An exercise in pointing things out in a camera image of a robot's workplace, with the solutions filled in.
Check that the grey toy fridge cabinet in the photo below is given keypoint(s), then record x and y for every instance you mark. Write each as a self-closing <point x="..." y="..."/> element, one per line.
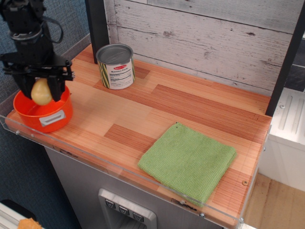
<point x="101" y="201"/>

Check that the orange toy pot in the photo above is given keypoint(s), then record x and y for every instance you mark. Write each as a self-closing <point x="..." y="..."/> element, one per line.
<point x="44" y="118"/>

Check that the clear acrylic edge guard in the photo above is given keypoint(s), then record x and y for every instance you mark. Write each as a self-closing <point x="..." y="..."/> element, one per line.
<point x="110" y="130"/>

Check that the black vertical post left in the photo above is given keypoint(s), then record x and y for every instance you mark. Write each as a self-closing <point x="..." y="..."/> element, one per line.
<point x="97" y="22"/>

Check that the yellow toy potato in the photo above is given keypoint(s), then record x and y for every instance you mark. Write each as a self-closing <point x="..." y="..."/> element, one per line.
<point x="41" y="93"/>

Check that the toy corn can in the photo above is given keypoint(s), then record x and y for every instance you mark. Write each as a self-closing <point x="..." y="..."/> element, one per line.
<point x="116" y="66"/>

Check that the black vertical post right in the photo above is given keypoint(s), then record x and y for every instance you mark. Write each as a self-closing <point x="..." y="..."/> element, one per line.
<point x="287" y="63"/>

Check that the green microfiber cloth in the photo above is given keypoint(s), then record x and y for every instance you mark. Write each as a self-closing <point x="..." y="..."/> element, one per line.
<point x="187" y="162"/>

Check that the orange object bottom left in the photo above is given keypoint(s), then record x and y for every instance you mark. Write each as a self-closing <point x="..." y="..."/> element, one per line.
<point x="28" y="224"/>

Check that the black vertical post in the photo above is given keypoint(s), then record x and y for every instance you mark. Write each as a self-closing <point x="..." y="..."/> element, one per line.
<point x="287" y="63"/>
<point x="97" y="22"/>

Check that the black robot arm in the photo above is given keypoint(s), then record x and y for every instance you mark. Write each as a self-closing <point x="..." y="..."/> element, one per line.
<point x="25" y="18"/>

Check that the white toy sink unit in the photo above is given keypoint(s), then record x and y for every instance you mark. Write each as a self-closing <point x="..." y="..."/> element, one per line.
<point x="283" y="157"/>

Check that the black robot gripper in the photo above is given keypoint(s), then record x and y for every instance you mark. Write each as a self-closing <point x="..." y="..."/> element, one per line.
<point x="35" y="58"/>

